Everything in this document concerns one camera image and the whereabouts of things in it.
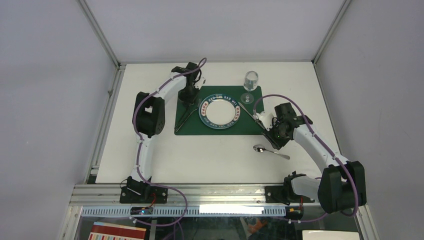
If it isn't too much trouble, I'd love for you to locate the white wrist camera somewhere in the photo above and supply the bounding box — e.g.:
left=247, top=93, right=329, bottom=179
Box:
left=253, top=111, right=274, bottom=131
left=193, top=76, right=206, bottom=90

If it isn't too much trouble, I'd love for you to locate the white box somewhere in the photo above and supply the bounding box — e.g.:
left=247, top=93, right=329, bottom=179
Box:
left=301, top=230, right=360, bottom=240

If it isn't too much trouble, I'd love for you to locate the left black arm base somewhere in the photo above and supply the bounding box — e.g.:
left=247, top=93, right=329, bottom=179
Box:
left=119, top=185, right=168, bottom=204

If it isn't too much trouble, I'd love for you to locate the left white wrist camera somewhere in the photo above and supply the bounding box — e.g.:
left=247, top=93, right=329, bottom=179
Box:
left=193, top=76, right=206, bottom=90

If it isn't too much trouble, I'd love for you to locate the red striped book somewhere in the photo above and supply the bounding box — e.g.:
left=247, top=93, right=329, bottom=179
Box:
left=88, top=222, right=147, bottom=240

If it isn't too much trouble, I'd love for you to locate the orange object under table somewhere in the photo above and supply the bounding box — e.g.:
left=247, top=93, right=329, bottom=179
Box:
left=247, top=218, right=268, bottom=234

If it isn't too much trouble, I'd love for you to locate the silver spoon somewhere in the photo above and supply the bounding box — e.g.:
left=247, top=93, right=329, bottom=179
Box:
left=252, top=144, right=291, bottom=160

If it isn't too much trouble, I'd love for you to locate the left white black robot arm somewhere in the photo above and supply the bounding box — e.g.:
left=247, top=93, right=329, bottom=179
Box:
left=125, top=58, right=206, bottom=203

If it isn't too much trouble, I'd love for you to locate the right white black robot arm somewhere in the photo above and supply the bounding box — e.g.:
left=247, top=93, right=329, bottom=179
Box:
left=255, top=103, right=367, bottom=214

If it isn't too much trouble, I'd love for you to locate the dark green placemat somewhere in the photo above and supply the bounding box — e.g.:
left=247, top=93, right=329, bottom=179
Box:
left=174, top=85, right=263, bottom=136

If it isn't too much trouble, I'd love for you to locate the aluminium frame rail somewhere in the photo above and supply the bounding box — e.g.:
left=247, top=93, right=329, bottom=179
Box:
left=68, top=183, right=368, bottom=208

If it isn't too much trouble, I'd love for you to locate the silver table knife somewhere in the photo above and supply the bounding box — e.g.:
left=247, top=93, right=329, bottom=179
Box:
left=238, top=100, right=268, bottom=131

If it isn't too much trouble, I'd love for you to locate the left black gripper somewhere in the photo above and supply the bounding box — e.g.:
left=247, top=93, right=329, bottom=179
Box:
left=178, top=84, right=201, bottom=110

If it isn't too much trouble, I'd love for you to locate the silver fork dark handle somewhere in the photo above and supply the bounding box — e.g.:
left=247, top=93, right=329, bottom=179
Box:
left=174, top=98, right=202, bottom=132

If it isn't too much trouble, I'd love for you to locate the clear drinking glass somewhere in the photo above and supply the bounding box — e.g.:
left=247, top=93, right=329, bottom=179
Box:
left=241, top=70, right=259, bottom=104

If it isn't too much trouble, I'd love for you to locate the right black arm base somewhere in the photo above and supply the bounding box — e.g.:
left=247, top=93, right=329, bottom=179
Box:
left=264, top=185, right=316, bottom=205

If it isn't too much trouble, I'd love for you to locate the white slotted cable duct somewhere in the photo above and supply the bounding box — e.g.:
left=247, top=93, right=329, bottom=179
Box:
left=81, top=204, right=286, bottom=218

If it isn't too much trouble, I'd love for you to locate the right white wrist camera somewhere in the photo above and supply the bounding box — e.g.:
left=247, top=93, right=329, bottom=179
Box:
left=253, top=111, right=274, bottom=131

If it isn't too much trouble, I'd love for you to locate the white plate teal rim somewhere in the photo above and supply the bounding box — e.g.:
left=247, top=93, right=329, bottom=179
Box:
left=198, top=93, right=241, bottom=130

